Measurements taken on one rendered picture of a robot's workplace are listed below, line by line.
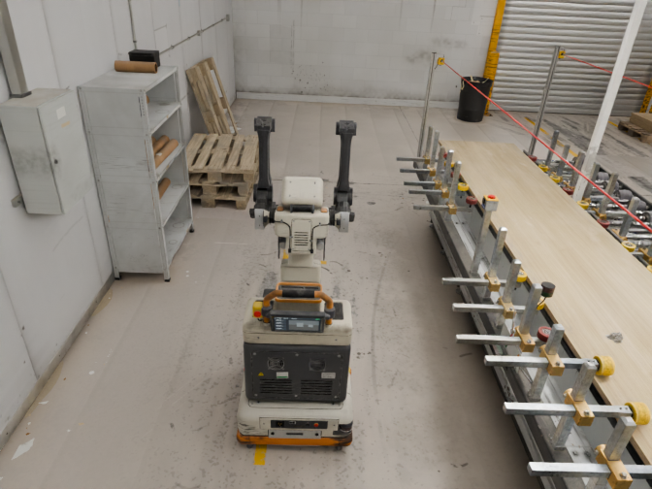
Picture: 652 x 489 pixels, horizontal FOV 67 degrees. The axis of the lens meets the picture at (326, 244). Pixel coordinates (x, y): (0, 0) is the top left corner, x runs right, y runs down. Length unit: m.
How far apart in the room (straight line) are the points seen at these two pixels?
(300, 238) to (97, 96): 1.89
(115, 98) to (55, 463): 2.26
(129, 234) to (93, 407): 1.40
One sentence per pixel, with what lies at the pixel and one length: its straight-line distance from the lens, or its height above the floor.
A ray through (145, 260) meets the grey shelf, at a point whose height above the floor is 0.20.
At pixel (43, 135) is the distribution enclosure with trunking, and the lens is 2.96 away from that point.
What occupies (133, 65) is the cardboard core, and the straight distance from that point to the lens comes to 4.20.
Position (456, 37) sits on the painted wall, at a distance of 10.10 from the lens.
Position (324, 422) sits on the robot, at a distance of 2.74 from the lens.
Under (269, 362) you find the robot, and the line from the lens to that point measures 2.58.
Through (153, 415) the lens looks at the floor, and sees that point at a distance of 3.20.
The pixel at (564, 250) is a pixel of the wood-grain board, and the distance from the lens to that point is 3.29.
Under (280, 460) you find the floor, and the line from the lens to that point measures 2.90.
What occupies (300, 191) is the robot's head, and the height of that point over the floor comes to 1.34.
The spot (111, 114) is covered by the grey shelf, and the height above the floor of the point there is 1.38.
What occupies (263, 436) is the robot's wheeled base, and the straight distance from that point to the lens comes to 2.85.
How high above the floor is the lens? 2.33
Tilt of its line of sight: 30 degrees down
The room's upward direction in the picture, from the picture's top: 3 degrees clockwise
